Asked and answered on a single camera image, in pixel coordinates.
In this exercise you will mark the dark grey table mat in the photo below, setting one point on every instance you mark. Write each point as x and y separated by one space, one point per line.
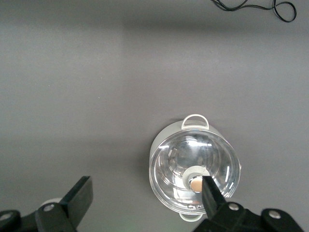
96 96

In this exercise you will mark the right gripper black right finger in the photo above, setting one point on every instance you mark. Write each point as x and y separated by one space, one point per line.
212 200

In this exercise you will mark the glass lid with beige knob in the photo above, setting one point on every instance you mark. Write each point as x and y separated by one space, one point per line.
178 159

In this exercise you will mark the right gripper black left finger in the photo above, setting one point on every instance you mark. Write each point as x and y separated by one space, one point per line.
74 200

